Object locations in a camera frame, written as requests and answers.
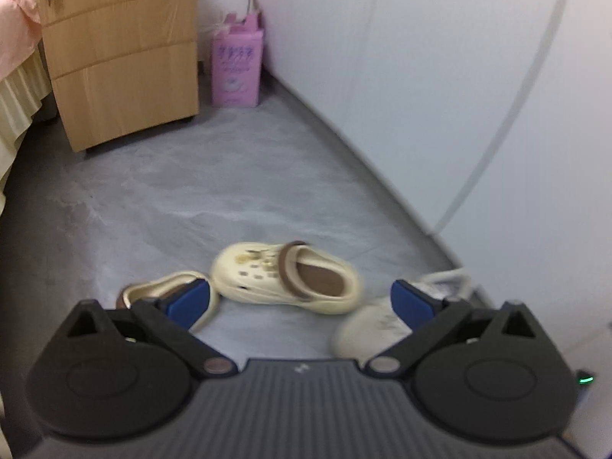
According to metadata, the white wall conduit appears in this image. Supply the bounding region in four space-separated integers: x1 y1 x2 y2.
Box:
433 0 578 237

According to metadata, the cream bed skirt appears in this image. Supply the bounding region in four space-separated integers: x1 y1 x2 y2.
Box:
0 47 54 188

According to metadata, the white lace-up sneaker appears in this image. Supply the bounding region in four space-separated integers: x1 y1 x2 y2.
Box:
333 270 474 364

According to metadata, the cream clog with brown strap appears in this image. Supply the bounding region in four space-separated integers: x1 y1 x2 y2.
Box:
210 240 361 315

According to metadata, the pink bed sheet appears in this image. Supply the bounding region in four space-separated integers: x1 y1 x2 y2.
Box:
0 0 43 81

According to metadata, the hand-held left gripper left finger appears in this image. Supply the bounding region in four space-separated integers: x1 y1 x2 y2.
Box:
62 280 238 378

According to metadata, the wooden drawer cabinet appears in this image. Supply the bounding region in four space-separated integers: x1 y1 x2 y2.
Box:
37 0 200 153

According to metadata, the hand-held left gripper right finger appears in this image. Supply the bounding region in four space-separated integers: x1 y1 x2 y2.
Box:
366 278 550 376

